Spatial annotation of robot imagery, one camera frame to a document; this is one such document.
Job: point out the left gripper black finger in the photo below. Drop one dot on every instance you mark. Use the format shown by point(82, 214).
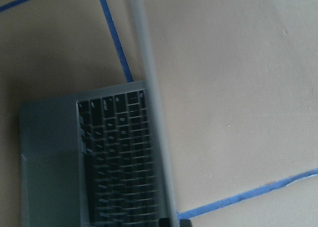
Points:
point(165, 222)

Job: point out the grey laptop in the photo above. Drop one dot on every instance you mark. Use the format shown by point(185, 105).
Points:
point(98, 158)

